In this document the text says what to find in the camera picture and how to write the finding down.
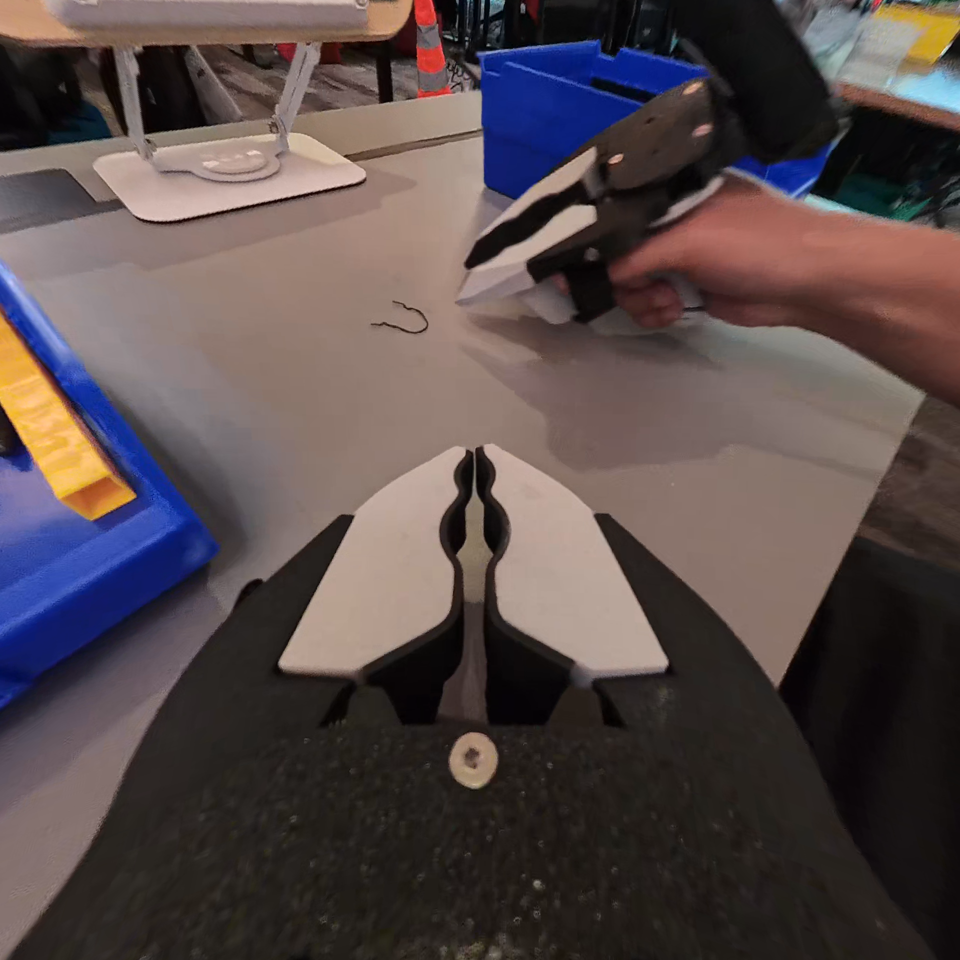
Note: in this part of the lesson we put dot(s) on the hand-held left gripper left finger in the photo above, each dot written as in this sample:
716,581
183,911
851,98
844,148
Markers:
375,592

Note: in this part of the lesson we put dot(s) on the yellow block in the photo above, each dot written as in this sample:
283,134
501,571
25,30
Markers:
52,435

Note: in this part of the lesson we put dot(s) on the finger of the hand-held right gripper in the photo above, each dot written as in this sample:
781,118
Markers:
525,244
559,184

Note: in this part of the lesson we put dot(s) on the person's right forearm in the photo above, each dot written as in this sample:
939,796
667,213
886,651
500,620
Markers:
885,292

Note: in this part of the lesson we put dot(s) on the orange traffic cone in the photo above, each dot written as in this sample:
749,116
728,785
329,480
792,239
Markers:
433,60

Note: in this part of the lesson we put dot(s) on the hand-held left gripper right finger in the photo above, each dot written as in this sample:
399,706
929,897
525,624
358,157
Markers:
570,592

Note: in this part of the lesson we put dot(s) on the labelled blue plastic bin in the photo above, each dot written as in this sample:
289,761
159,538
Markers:
112,570

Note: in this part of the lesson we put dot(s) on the person's right hand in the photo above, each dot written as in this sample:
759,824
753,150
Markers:
720,255

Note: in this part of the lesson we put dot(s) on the white folding stand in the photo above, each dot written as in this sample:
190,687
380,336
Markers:
300,169

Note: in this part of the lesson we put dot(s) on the black table mat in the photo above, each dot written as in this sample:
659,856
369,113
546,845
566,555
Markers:
45,199

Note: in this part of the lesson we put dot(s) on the person's dark trousers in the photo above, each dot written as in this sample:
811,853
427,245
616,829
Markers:
885,750

